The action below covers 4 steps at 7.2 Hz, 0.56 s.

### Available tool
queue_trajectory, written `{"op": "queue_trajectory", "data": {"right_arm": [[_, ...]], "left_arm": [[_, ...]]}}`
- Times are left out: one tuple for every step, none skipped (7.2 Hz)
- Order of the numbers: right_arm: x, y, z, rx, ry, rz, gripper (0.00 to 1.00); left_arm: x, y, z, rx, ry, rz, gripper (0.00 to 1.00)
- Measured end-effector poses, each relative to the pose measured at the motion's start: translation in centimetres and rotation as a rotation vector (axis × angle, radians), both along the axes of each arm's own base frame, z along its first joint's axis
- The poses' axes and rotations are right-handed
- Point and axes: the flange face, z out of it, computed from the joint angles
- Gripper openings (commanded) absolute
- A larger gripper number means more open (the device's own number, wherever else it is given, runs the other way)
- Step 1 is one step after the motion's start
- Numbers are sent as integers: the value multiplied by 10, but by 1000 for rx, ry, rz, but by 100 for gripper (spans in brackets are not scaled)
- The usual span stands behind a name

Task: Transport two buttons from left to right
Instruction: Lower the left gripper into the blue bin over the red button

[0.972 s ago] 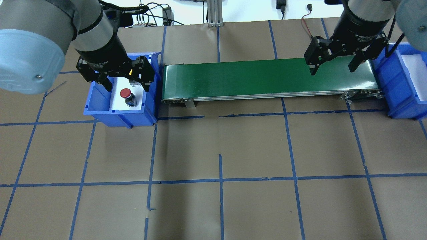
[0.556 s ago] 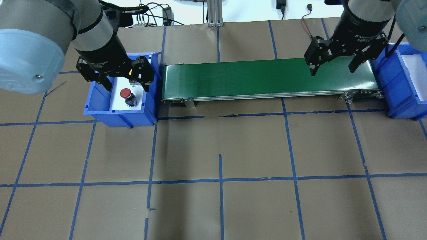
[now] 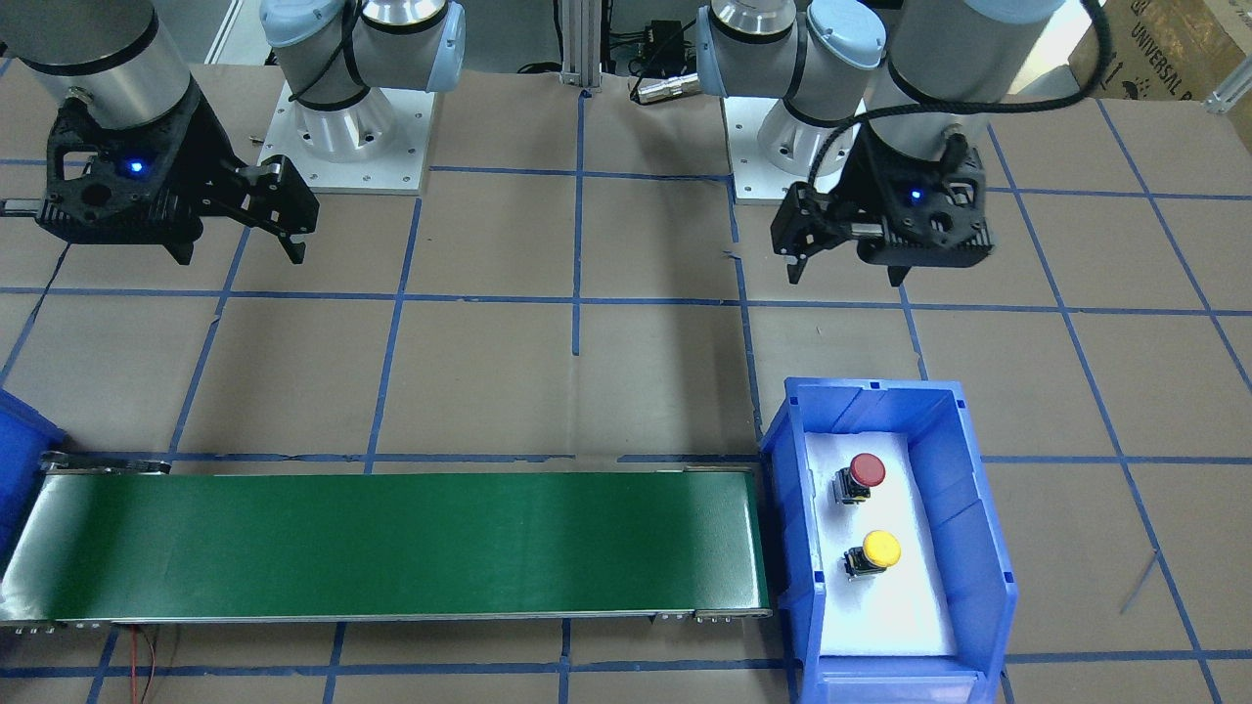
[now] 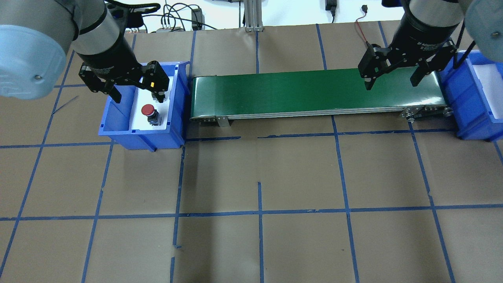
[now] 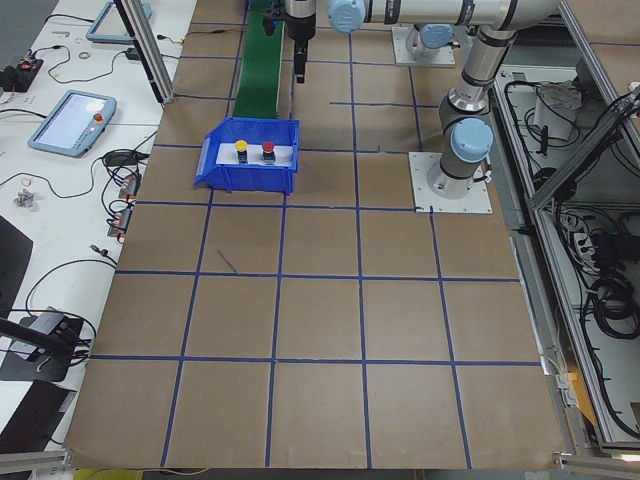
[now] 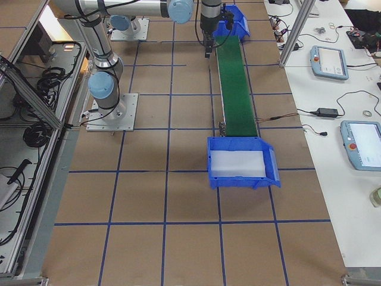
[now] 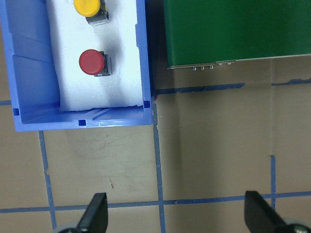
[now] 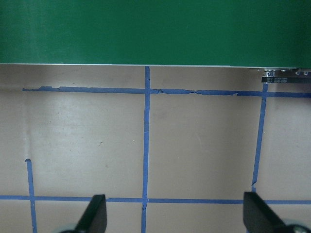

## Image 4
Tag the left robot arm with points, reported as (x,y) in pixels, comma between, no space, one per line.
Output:
(36,36)

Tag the green conveyor belt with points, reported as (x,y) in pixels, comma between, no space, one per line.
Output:
(224,98)

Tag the red push button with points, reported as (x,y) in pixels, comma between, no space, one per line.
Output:
(152,115)

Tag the aluminium frame post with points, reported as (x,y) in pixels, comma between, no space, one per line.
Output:
(253,16)

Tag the white foam pad left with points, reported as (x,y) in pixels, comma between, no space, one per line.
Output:
(140,121)

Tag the blue right plastic bin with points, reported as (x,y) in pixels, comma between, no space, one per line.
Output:
(465,96)

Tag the white foam pad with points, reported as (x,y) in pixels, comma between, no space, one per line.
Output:
(490,76)
(140,121)

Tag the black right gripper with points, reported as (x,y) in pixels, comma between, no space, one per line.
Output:
(423,30)

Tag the blue plastic bin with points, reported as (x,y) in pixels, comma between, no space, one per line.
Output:
(465,96)
(116,117)

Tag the blue left plastic bin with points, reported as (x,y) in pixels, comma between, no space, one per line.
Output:
(116,117)

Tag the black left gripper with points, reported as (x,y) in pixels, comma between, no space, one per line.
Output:
(111,54)

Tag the white foam pad right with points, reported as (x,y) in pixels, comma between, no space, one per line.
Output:
(490,76)

